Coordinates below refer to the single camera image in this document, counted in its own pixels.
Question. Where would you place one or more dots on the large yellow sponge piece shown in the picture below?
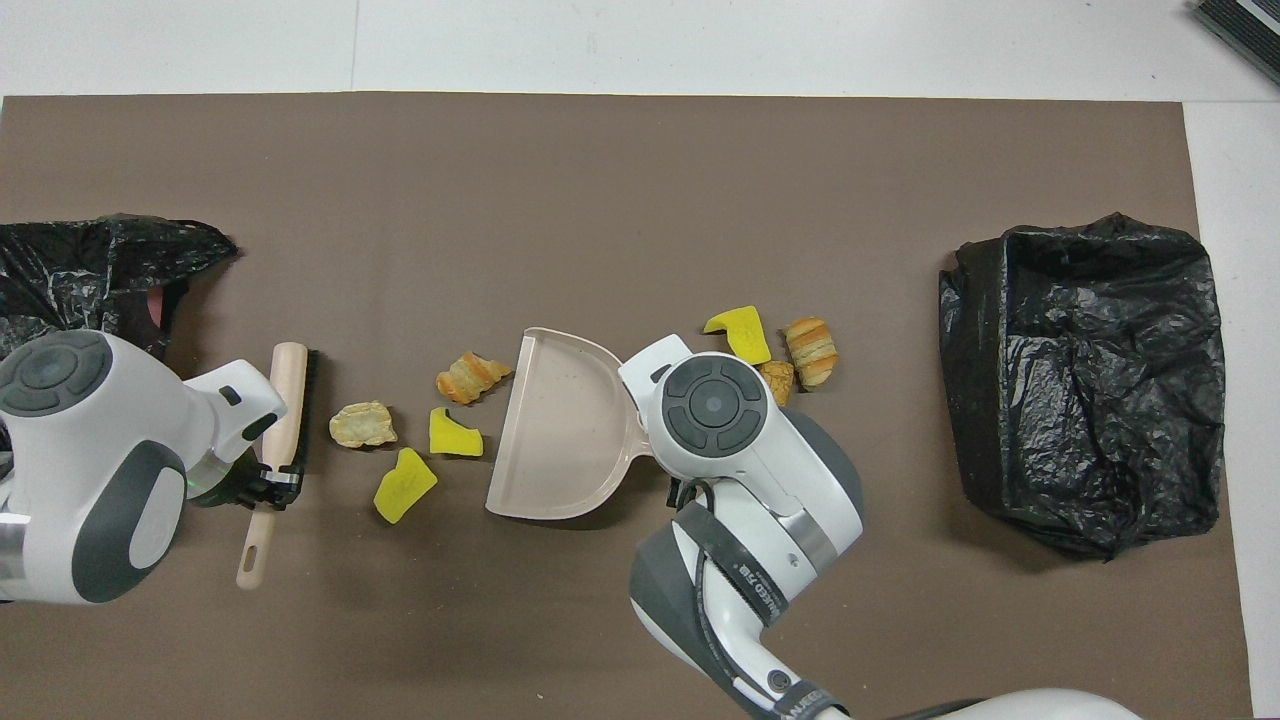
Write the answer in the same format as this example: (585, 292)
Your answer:
(402, 487)

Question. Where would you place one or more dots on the brown bread roll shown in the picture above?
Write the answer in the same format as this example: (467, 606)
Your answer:
(780, 378)

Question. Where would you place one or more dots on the beige plastic dustpan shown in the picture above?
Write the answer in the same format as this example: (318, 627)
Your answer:
(560, 430)

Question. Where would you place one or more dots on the striped bread roll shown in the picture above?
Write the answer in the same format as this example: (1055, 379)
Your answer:
(812, 350)

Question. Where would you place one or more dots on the pale bread piece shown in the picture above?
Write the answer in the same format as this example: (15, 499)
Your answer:
(362, 425)

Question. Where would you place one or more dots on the notched yellow sponge piece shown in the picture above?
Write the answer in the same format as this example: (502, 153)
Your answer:
(745, 335)

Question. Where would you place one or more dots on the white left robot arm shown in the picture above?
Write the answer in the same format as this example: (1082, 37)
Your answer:
(110, 420)

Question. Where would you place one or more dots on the orange striped croissant piece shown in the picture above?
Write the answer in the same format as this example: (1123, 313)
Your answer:
(468, 378)

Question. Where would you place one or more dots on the brown table mat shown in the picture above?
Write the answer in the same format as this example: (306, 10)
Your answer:
(700, 150)

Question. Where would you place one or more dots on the small yellow sponge piece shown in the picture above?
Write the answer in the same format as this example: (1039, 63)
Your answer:
(452, 435)

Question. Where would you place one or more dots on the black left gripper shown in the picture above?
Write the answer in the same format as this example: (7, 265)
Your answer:
(235, 485)

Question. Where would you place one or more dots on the beige hand brush black bristles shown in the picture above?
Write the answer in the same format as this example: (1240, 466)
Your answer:
(285, 400)

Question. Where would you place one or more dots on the black bag lined bin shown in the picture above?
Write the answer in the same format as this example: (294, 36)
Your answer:
(1050, 450)

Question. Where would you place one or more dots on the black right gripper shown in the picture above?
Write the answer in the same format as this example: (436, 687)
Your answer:
(685, 495)

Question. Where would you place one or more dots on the dark ribbed panel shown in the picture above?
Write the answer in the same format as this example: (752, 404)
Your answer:
(1245, 25)

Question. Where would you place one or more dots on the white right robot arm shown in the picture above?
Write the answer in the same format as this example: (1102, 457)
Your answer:
(770, 470)

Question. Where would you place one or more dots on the black bag bin showing pink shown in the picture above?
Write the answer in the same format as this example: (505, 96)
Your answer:
(80, 260)

